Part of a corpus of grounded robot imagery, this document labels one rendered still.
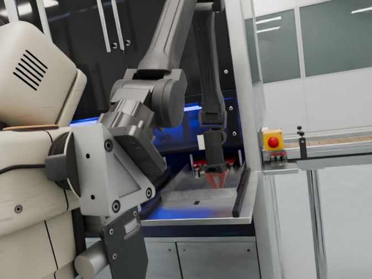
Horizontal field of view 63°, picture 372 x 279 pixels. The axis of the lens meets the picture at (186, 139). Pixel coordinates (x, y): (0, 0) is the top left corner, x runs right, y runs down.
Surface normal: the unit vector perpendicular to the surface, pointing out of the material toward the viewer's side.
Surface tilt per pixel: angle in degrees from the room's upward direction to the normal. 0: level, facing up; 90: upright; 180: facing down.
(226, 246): 90
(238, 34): 90
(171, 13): 49
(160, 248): 90
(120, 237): 90
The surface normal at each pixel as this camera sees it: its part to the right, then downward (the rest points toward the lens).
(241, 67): -0.28, 0.21
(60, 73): 0.89, -0.07
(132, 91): -0.18, -0.64
